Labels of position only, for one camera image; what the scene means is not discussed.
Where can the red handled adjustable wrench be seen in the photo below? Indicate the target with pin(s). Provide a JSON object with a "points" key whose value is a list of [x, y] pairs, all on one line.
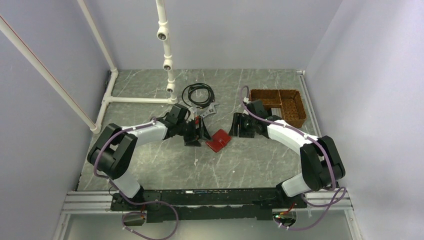
{"points": [[210, 110]]}

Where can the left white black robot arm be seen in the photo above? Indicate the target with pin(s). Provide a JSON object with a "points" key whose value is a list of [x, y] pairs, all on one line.
{"points": [[112, 153]]}

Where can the white pvc pipe frame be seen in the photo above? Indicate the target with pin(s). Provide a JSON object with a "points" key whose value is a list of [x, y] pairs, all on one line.
{"points": [[163, 34]]}

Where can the brown woven basket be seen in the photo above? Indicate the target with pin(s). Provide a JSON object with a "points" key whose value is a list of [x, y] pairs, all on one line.
{"points": [[285, 103]]}

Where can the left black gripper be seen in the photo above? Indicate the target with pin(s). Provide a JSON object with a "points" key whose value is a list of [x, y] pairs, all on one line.
{"points": [[192, 140]]}

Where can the red leather card holder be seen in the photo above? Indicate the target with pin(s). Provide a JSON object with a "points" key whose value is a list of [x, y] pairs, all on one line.
{"points": [[219, 140]]}

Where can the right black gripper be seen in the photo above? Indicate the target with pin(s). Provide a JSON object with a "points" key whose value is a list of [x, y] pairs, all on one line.
{"points": [[237, 120]]}

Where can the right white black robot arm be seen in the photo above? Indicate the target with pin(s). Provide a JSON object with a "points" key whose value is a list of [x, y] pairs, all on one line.
{"points": [[321, 164]]}

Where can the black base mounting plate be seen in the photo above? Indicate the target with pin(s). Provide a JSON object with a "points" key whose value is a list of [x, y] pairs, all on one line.
{"points": [[159, 204]]}

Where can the aluminium extrusion rail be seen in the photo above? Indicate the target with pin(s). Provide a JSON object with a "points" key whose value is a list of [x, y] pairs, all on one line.
{"points": [[99, 202]]}

